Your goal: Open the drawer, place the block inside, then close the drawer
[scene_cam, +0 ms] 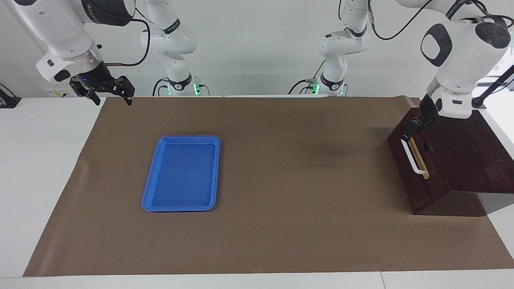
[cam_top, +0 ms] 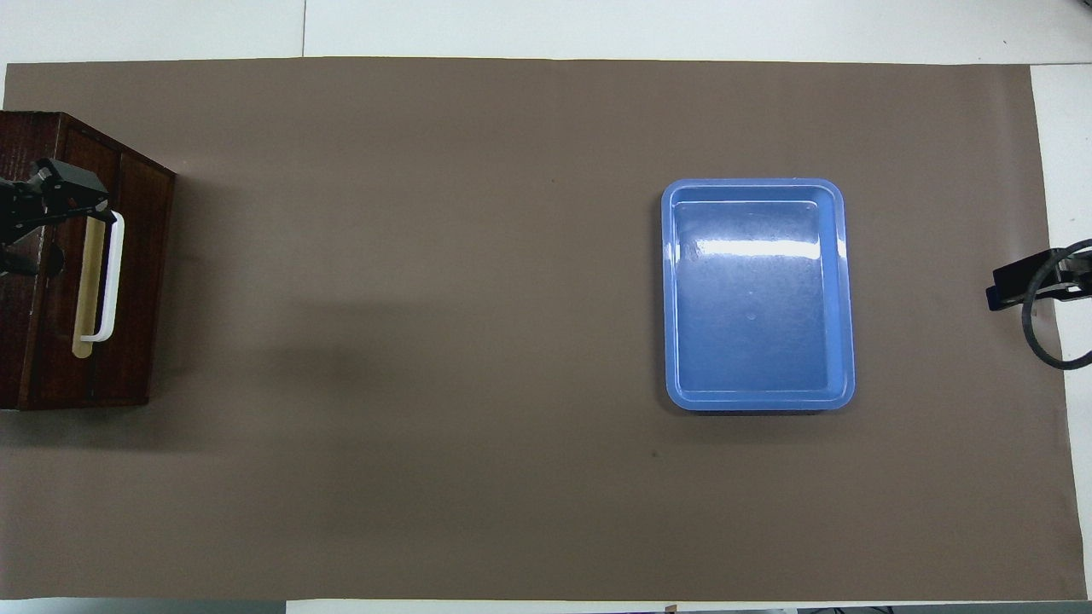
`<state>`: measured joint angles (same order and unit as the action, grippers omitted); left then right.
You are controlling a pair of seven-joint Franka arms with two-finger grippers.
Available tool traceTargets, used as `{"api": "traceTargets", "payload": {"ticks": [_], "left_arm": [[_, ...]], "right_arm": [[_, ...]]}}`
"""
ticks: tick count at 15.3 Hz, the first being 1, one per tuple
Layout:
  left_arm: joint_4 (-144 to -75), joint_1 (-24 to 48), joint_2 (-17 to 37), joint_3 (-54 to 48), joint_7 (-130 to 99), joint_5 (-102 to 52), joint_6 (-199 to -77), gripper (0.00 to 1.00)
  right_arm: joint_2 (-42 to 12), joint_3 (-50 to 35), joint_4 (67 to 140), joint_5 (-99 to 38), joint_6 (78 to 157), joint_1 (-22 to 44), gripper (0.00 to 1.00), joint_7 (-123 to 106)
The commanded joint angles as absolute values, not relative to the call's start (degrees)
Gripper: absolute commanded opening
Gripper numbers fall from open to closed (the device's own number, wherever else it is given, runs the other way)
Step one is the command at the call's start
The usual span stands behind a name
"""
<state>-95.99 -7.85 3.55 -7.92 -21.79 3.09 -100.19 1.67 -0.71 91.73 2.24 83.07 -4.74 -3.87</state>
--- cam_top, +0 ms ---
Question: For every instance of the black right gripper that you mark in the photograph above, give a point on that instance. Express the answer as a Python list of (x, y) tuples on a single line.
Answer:
[(1077, 275)]

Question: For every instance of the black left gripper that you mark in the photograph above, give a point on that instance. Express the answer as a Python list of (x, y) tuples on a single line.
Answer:
[(15, 213)]

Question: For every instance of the dark wooden drawer cabinet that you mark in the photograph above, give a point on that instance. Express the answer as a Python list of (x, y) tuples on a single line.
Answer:
[(26, 358)]

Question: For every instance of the blue plastic tray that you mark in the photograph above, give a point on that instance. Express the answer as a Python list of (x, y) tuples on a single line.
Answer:
[(768, 298)]

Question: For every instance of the brown paper table mat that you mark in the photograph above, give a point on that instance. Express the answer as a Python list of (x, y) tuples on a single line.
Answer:
[(426, 341)]

